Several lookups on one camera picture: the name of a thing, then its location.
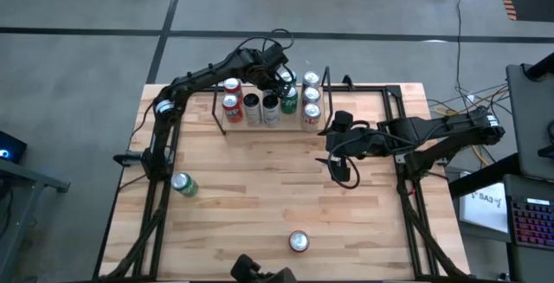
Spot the silver-topped soda can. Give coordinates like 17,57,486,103
171,171,200,198
301,87,322,106

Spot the black metal shelf stand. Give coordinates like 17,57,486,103
209,67,228,138
319,66,334,136

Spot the white paper label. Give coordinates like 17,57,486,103
458,182,511,235

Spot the black stand pole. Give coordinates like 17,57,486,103
521,52,554,81

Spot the green Sprite can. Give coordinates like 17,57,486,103
280,84,300,115
279,69,299,86

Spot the black floor cable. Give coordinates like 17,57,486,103
454,0,467,98

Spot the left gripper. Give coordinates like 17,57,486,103
237,42,289,96

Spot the orange Fanta can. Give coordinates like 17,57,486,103
288,229,311,254
223,77,243,98

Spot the black side desk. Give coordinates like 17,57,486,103
448,152,554,283

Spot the black cable with red connector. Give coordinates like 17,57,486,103
396,178,417,197

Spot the backlit black keyboard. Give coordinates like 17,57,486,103
509,196,554,250

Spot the black table frame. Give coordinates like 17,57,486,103
99,74,471,282

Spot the black device with blue light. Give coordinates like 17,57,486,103
0,129,28,165

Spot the red soda can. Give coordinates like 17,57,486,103
221,93,244,124

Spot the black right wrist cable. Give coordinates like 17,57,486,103
327,155,361,190

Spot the white Celsius Arctic slim can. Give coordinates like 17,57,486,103
261,95,281,129

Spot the white Celsius tropical slim can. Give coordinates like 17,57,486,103
242,93,263,127

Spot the grey metal cart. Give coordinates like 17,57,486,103
0,157,72,283

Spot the yellow floor cable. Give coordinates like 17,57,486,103
435,84,512,167

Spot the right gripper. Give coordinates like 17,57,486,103
314,110,382,183

